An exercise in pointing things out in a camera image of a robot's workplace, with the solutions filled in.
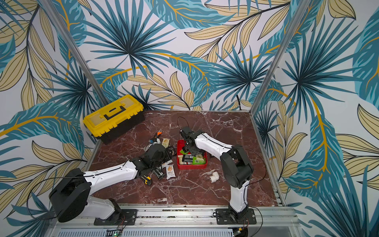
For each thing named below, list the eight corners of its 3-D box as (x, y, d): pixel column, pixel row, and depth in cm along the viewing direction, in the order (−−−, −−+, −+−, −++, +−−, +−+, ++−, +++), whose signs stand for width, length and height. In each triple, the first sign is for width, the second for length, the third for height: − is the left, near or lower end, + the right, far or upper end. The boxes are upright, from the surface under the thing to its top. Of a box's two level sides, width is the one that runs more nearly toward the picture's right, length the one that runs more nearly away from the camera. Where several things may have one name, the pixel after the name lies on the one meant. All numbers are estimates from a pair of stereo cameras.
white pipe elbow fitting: (212, 184, 86) (213, 182, 84) (207, 178, 89) (208, 176, 86) (220, 178, 89) (221, 176, 86) (215, 172, 91) (215, 170, 88)
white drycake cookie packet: (166, 179, 88) (166, 178, 86) (165, 167, 93) (164, 165, 91) (175, 177, 89) (175, 176, 87) (173, 165, 93) (173, 164, 92)
